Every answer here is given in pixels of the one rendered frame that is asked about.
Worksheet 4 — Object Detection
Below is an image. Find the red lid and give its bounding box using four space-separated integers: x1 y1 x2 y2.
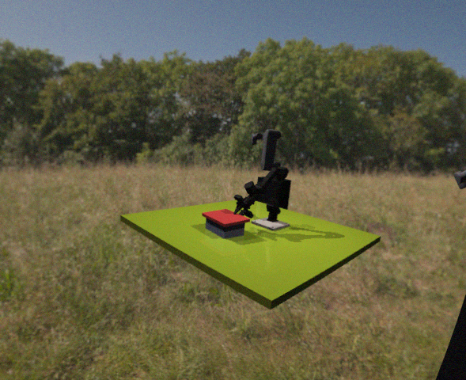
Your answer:
202 209 250 227

